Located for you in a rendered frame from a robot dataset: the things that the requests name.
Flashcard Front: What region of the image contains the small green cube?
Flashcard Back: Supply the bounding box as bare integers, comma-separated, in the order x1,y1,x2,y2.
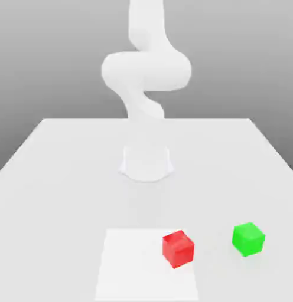
231,221,266,258

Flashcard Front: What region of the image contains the small red cube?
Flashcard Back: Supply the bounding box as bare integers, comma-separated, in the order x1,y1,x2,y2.
162,229,196,270

